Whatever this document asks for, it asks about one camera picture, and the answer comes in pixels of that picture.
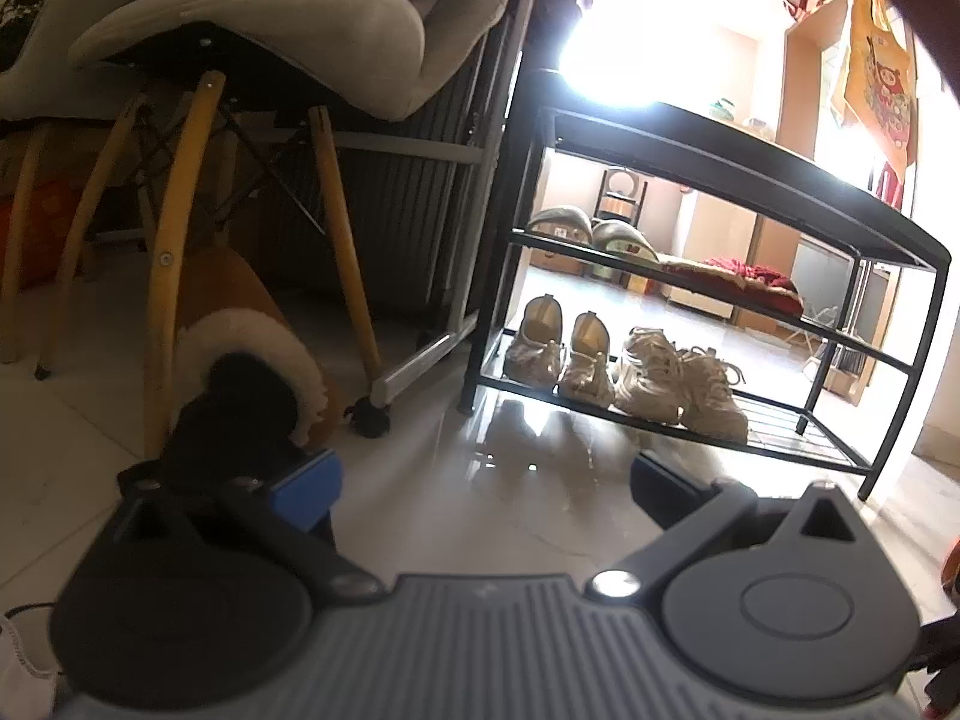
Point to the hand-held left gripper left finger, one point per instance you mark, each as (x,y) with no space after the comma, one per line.
(306,491)

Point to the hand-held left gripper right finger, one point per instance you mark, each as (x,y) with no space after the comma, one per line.
(660,491)

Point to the brown fur-lined boot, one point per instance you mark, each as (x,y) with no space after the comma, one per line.
(225,292)

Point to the white chunky sneaker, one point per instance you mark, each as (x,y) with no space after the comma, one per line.
(712,401)
(649,382)

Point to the beige flat shoe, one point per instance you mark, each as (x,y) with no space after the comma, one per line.
(589,367)
(536,352)

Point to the grey green slipper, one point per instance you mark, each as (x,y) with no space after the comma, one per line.
(622,240)
(559,223)

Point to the small dark wooden stand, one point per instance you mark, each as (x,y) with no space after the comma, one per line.
(621,199)

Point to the grey ribbed panel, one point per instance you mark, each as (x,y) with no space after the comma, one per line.
(442,187)

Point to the white shoe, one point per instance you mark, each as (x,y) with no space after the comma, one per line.
(22,667)

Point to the black metal shoe rack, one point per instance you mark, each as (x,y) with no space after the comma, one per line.
(750,157)

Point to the orange box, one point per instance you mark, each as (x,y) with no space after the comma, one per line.
(34,240)

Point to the yellow printed hanging cloth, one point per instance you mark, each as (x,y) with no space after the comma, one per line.
(881,82)

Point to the grey chair with wooden legs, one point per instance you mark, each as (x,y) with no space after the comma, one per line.
(300,22)
(45,52)

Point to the white frame table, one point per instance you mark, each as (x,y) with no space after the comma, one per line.
(499,127)

